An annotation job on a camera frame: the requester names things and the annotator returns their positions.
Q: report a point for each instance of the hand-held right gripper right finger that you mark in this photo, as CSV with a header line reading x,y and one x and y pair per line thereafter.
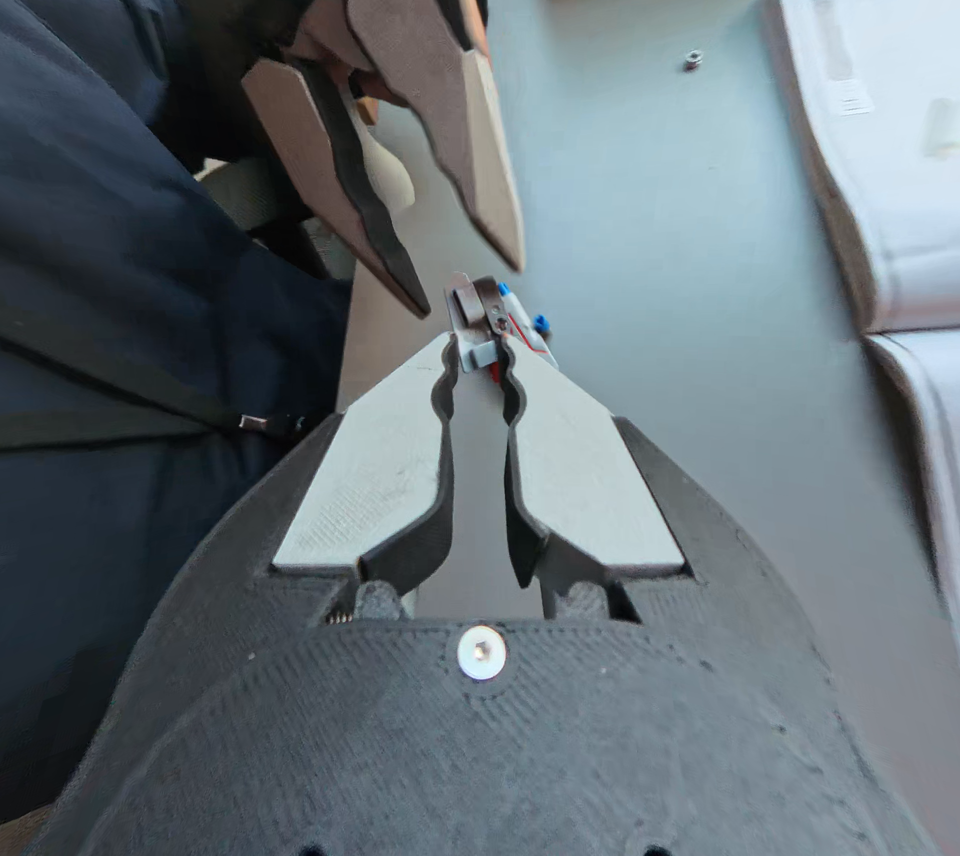
x,y
585,489

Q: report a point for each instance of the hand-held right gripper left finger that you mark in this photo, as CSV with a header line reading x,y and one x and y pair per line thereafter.
x,y
367,481

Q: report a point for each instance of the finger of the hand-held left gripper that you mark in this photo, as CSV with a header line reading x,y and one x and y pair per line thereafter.
x,y
420,31
300,129

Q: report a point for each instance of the grey lego assembly blue pins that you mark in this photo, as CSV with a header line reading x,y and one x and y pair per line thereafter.
x,y
529,331

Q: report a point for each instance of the small grey lego part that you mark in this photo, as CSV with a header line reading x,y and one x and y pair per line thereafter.
x,y
472,316

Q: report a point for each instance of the chair seat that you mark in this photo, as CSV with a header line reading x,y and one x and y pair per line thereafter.
x,y
247,193

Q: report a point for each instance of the person's navy clothing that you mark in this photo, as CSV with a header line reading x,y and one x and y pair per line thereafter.
x,y
112,234

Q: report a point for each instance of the open instruction booklet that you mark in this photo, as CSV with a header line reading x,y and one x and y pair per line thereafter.
x,y
877,159

